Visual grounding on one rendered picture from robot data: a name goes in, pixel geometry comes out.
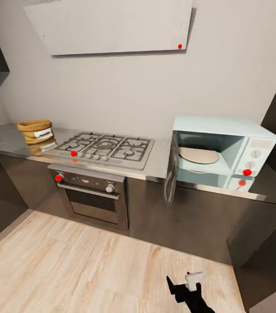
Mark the popcorn bag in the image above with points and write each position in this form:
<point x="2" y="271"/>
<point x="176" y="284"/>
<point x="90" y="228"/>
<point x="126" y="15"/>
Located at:
<point x="36" y="131"/>

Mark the oven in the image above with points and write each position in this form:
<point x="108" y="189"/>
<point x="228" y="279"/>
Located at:
<point x="95" y="197"/>

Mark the microwave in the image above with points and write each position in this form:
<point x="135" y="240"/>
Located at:
<point x="225" y="145"/>

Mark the burner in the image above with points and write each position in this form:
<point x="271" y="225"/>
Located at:
<point x="104" y="148"/>

